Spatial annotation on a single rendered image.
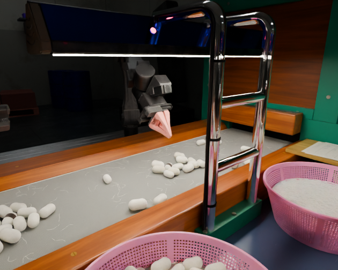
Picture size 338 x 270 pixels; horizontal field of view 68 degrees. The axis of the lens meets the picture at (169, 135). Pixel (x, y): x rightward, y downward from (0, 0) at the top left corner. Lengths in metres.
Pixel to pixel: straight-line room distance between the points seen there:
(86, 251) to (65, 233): 0.10
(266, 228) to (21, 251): 0.48
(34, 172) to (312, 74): 0.87
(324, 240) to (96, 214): 0.44
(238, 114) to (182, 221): 0.61
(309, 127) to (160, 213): 0.64
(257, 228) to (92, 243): 0.36
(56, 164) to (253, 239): 0.52
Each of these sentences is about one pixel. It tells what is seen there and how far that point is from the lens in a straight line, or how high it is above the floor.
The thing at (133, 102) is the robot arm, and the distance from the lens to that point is 1.08.
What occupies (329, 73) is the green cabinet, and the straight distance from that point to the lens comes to 0.93.
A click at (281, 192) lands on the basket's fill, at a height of 0.73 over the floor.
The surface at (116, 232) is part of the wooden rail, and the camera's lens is 0.44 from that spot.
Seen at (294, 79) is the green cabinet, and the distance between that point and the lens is 0.98.
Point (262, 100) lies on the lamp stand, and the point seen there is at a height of 0.95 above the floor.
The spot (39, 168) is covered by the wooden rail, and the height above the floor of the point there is 0.76.
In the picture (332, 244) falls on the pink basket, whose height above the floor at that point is 0.70.
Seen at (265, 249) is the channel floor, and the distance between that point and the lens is 0.57.
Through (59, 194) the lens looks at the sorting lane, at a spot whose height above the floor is 0.74.
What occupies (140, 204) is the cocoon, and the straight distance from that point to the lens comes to 0.52.
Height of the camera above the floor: 1.03
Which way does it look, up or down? 17 degrees down
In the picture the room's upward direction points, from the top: straight up
